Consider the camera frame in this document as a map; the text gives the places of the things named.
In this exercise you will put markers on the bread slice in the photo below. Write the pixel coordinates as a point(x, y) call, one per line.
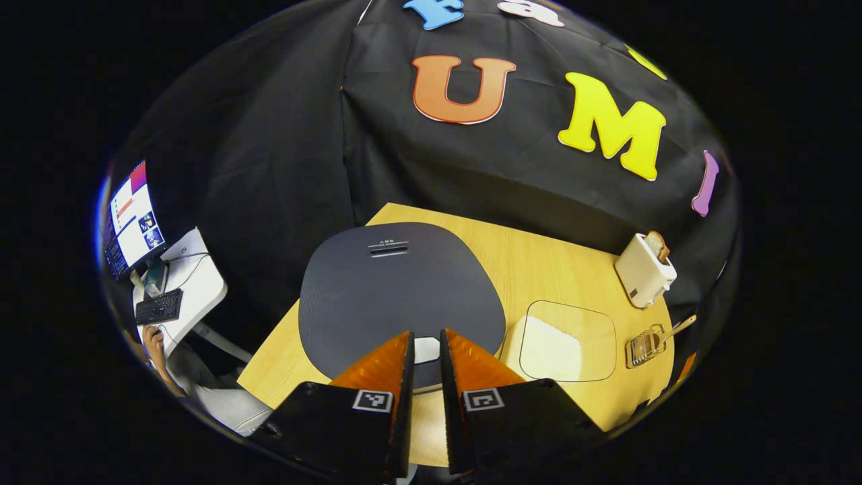
point(656, 244)

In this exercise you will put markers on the black keyboard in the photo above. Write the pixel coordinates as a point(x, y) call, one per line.
point(159, 307)

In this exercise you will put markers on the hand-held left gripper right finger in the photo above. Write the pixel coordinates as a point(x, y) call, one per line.
point(450, 404)

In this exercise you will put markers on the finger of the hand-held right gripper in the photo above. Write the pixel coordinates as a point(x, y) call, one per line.
point(687, 367)

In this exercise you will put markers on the black backdrop cloth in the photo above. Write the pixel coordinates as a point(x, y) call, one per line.
point(283, 135)

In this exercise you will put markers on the white side table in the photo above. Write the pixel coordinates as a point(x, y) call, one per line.
point(202, 283)

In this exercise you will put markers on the computer monitor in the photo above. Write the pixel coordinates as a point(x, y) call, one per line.
point(135, 222)

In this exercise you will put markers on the wooden spoon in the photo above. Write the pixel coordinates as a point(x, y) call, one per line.
point(677, 327)

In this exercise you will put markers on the dark grey rice cooker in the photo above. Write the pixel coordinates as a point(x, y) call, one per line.
point(397, 296)

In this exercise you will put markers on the white toaster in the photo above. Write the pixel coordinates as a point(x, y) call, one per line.
point(640, 273)

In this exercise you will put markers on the clear container of white rice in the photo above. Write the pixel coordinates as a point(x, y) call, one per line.
point(549, 347)

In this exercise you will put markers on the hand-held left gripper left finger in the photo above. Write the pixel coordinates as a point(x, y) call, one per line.
point(404, 404)

